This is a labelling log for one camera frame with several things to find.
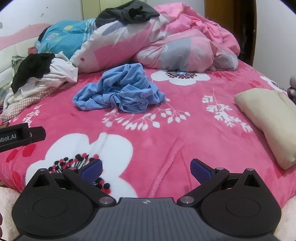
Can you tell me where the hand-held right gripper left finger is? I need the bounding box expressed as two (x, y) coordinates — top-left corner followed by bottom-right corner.
(26, 159), (116, 207)

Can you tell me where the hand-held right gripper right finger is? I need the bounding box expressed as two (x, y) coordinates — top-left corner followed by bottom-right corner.
(177, 158), (266, 207)

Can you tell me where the light blue shirt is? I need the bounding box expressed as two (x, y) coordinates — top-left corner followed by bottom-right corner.
(72, 63), (166, 114)

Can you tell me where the pink checked cloth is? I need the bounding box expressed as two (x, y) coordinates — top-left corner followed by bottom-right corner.
(1, 89), (52, 122)

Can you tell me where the pink floral blanket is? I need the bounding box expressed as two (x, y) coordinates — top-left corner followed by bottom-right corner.
(0, 59), (296, 209)

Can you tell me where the green plaid pillow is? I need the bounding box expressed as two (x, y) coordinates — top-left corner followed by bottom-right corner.
(0, 55), (28, 100)

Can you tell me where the white fluffy robe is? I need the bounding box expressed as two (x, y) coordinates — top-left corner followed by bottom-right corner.
(0, 185), (23, 234)

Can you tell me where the black garment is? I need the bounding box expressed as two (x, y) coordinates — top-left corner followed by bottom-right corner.
(11, 53), (56, 94)

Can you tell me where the beige folded garment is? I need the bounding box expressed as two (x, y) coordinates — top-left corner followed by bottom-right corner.
(234, 88), (296, 171)

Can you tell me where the white garment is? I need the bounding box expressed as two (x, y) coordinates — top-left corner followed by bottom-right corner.
(3, 51), (78, 105)

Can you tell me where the pink and white headboard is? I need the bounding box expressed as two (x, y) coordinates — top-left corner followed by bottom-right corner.
(0, 23), (54, 93)

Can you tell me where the teal striped garment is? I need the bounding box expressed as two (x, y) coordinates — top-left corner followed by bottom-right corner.
(35, 19), (100, 62)

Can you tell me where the pink patchwork quilt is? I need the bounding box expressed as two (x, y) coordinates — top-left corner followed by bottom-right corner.
(69, 3), (241, 75)

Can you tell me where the pale yellow wardrobe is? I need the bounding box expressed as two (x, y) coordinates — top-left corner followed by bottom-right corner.
(82, 0), (130, 21)

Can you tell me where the dark grey garment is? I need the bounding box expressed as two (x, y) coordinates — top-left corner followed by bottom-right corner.
(95, 0), (160, 29)

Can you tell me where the wooden door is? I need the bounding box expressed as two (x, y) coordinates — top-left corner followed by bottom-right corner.
(205, 0), (258, 65)

